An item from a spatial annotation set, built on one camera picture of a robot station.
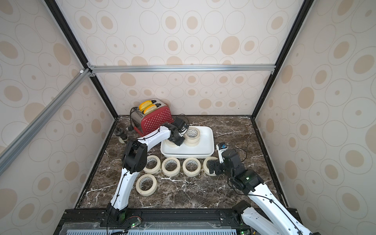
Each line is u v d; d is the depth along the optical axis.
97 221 0.73
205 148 1.00
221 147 0.65
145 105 0.99
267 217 0.47
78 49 0.82
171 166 0.92
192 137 0.98
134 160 0.60
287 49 0.82
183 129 0.90
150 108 0.96
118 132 0.96
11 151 0.52
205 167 0.89
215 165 0.66
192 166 0.92
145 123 0.95
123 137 0.95
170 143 0.98
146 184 0.85
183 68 0.92
